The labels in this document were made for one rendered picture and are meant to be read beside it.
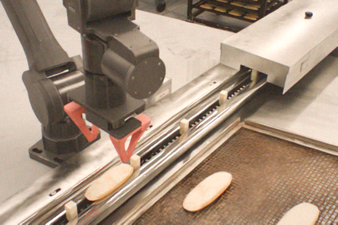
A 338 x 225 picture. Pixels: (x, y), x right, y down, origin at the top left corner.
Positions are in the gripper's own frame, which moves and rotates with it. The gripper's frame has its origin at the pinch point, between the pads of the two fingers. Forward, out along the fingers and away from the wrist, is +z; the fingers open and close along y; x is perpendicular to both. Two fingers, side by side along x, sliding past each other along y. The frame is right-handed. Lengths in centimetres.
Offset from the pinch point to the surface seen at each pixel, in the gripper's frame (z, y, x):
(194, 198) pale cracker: 1.8, 15.7, 1.7
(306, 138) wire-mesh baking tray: 0.8, 22.3, 23.9
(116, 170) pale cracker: 6.9, -0.5, 2.0
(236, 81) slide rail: 8.0, -1.6, 42.2
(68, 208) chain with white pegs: 5.9, 0.7, -9.1
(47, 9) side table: 12, -76, 44
